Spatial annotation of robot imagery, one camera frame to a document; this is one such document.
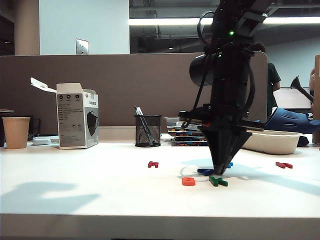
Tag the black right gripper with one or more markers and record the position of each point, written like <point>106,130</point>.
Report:
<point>230,100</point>

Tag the dark blue letter y magnet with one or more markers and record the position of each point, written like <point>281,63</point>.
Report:
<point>205,171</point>

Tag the green letter k magnet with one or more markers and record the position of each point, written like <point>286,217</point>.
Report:
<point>217,181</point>

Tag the light blue letter r magnet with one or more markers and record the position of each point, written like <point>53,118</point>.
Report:
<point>230,164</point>

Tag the red letter n magnet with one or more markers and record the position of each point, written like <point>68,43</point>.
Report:
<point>284,164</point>

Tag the red letter h magnet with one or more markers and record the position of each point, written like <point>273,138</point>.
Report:
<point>153,164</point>

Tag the flat magnet set box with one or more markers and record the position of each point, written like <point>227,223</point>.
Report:
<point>187,144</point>
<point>187,139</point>
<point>185,134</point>
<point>180,130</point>

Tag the white oval pulp tray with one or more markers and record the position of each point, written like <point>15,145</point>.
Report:
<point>275,145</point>

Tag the blue fabric bag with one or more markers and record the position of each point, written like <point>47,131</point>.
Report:
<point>285,120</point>

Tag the white computer monitor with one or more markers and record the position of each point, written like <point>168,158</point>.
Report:
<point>292,98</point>

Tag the person in green shirt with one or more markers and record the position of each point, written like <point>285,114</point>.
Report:
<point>273,75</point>

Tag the black mesh pen holder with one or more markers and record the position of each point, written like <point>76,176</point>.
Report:
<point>147,132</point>

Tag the black white pen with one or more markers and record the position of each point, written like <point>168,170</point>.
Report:
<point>138,110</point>

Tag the brown cardboard panel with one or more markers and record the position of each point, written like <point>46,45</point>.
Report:
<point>317,75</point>

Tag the brown desk partition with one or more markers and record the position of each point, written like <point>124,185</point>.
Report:
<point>125,82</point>

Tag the ceiling light strip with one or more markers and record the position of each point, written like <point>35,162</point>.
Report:
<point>162,21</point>

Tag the white grey mask box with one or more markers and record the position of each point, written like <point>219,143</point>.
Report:
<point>72,120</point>

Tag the small white case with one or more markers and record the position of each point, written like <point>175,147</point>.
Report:
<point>41,141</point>

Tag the brown paper cup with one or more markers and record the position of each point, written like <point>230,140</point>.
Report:
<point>16,132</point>

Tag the silver wall plate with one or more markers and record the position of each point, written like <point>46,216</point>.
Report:
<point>82,47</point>

